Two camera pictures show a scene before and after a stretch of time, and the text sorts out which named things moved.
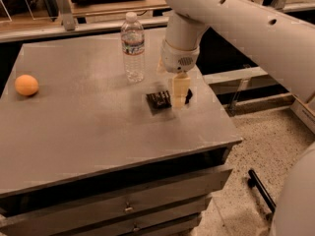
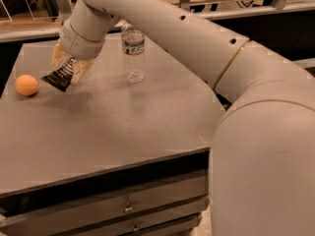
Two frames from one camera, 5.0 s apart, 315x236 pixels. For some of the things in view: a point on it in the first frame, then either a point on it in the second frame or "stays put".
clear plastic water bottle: [133, 46] stays put
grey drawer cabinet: [84, 152] stays put
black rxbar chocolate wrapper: [161, 99] to [61, 78]
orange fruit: [27, 85] stays put
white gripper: [177, 60] to [79, 46]
